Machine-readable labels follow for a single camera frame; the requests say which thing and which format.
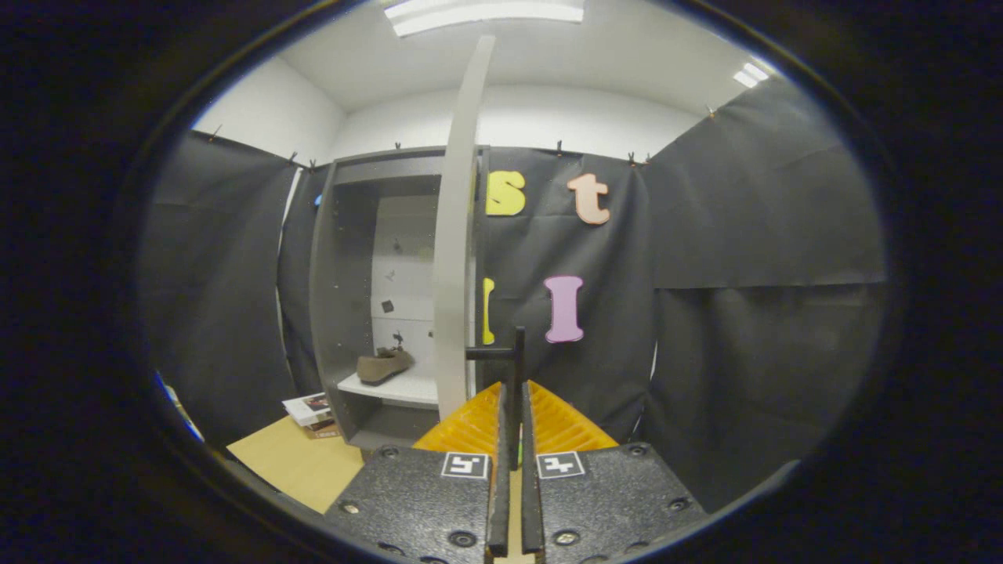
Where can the brown fuzzy shoe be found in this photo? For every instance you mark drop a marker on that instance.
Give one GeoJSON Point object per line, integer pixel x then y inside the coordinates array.
{"type": "Point", "coordinates": [380, 368]}

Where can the small ceiling light panel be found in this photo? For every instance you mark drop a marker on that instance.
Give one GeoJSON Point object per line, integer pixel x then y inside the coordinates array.
{"type": "Point", "coordinates": [752, 74]}

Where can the stack of books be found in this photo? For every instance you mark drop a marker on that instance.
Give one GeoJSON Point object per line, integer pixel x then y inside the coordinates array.
{"type": "Point", "coordinates": [309, 407]}

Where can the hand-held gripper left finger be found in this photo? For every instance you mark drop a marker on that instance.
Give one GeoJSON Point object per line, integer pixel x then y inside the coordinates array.
{"type": "Point", "coordinates": [499, 501]}

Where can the grey shoe cabinet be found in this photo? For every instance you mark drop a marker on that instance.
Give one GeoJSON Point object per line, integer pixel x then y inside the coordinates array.
{"type": "Point", "coordinates": [341, 274]}

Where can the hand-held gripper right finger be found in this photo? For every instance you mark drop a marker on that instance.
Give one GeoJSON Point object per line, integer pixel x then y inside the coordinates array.
{"type": "Point", "coordinates": [531, 501]}

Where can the long ceiling light panel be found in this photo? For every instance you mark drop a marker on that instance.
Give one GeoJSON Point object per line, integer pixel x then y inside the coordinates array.
{"type": "Point", "coordinates": [486, 14]}

